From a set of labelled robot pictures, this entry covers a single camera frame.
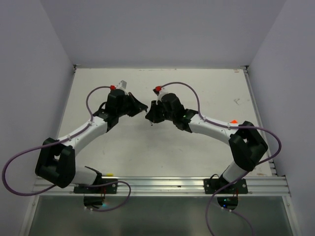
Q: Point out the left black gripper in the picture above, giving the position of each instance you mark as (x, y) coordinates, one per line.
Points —
(137, 106)

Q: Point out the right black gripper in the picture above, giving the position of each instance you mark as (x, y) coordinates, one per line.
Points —
(152, 114)

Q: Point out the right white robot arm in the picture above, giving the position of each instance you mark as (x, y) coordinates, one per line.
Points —
(246, 144)

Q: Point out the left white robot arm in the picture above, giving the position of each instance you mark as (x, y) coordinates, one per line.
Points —
(57, 158)

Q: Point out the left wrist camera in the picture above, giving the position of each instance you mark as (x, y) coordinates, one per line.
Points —
(122, 85)

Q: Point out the aluminium mounting rail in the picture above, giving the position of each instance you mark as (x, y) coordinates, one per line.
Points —
(195, 186)

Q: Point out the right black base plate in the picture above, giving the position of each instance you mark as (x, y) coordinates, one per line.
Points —
(225, 185)

